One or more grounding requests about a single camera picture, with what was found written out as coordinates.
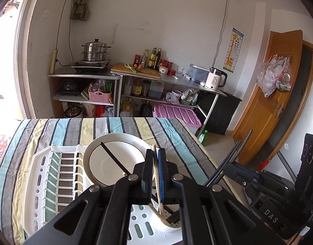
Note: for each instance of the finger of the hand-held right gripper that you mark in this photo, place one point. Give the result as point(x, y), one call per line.
point(233, 173)
point(249, 173)

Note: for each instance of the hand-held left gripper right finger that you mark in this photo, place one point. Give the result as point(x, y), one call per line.
point(161, 173)

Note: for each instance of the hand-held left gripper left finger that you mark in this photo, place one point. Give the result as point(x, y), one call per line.
point(146, 181)

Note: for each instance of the light wooden chopstick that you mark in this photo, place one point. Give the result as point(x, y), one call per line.
point(155, 163)
point(154, 210)

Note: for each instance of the black chopstick silver band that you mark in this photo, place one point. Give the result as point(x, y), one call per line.
point(230, 155)
point(245, 143)
point(224, 157)
point(171, 215)

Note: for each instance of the white utensil holder cup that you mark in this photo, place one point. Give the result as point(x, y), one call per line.
point(161, 227)

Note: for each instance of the white bowl with black rim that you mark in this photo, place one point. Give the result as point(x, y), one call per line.
point(105, 168)

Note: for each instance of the green plastic bottle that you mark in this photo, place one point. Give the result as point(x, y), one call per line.
point(203, 138)

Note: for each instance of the wooden door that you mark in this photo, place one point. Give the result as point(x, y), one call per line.
point(261, 122)

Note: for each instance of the storage box pink lid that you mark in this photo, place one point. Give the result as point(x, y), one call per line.
point(177, 116)

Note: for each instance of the black cabinet cover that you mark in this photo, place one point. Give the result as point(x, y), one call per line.
point(217, 112)

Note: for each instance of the large dark liquid bottle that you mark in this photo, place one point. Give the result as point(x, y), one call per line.
point(146, 109)

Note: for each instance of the yellow cooking oil bottle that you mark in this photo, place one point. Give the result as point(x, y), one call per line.
point(127, 108)

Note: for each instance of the clear plastic bag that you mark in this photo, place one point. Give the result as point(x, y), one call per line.
point(171, 99)

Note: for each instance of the white cup purple print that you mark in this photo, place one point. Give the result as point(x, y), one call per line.
point(177, 96)

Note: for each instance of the green white food bags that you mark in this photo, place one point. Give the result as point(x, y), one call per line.
point(190, 97)

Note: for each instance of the grey jerry can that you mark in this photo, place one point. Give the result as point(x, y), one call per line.
point(156, 90)

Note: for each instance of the dark tumbler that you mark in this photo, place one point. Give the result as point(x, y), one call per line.
point(146, 88)

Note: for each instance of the brown sauce bottle red label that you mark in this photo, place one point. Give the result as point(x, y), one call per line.
point(137, 88)

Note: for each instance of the white plastic jug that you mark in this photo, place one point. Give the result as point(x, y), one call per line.
point(128, 86)

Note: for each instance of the long metal shelf table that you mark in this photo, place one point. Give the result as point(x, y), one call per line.
point(177, 81)

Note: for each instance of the white electric kettle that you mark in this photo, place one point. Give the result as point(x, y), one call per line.
point(215, 80)

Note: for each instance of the pink plastic basket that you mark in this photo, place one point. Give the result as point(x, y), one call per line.
point(100, 97)

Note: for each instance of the hanging plastic bags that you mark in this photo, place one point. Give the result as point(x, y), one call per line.
point(270, 79)

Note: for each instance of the steel pot glass lid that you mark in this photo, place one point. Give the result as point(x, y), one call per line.
point(73, 112)

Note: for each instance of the wooden cutting board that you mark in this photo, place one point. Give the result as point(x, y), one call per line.
point(146, 74)

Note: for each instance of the red cup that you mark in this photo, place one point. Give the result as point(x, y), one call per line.
point(172, 72)

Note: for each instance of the clear drinking glass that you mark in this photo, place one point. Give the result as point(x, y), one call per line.
point(180, 72)

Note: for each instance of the striped tablecloth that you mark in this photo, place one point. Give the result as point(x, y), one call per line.
point(57, 130)

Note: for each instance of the floral jar red lid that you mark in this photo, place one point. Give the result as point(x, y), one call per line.
point(163, 70)

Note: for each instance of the clear container blue lid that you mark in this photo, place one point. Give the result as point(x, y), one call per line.
point(198, 73)

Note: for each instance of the orange carrot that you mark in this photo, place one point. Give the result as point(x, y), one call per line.
point(139, 67)

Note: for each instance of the green onion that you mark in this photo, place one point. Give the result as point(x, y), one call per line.
point(129, 67)

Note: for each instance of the dark sauce bottle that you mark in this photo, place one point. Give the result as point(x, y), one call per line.
point(158, 60)

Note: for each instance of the dark bottle yellow label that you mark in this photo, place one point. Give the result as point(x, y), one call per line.
point(152, 60)

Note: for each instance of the clear bottle yellow cap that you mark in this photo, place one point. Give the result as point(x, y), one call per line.
point(145, 60)

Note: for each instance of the white plastic dish rack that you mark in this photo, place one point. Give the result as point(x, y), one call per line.
point(34, 209)

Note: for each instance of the black kitchen appliance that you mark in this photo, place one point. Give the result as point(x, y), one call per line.
point(67, 88)

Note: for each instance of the metal stove shelf table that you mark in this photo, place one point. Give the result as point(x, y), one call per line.
point(82, 75)

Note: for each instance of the black induction cooktop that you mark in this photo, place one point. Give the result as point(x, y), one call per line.
point(91, 65)

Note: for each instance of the stainless steel steamer pot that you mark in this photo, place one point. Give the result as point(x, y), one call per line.
point(95, 52)

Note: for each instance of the red patterned cloth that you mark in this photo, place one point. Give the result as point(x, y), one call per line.
point(1, 149)

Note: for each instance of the beige power strip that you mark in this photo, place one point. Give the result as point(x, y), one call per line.
point(54, 61)

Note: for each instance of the green hanging cloth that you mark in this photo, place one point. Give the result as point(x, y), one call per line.
point(81, 2)

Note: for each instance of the giraffe wall poster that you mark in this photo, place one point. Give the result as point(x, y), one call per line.
point(233, 51)

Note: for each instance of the sliding glass door frame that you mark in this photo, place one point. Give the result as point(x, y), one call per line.
point(22, 81)

